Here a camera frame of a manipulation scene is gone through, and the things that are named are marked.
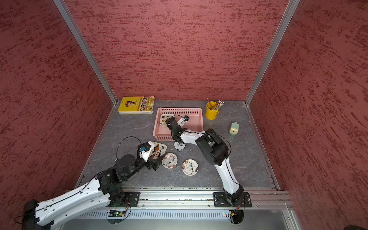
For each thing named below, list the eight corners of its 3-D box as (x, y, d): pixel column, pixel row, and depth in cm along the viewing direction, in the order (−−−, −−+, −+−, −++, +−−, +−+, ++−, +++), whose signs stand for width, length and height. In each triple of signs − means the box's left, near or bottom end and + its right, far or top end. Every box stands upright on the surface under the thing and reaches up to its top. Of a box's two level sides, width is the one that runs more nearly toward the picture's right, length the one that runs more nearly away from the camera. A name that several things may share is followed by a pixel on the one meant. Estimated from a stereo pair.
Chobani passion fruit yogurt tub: (182, 177, 83) (182, 174, 79) (182, 162, 89) (182, 158, 85) (198, 177, 83) (198, 174, 79) (197, 162, 89) (198, 158, 85)
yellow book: (117, 114, 114) (115, 110, 111) (123, 99, 125) (122, 95, 122) (152, 114, 114) (151, 111, 111) (155, 99, 126) (154, 95, 122)
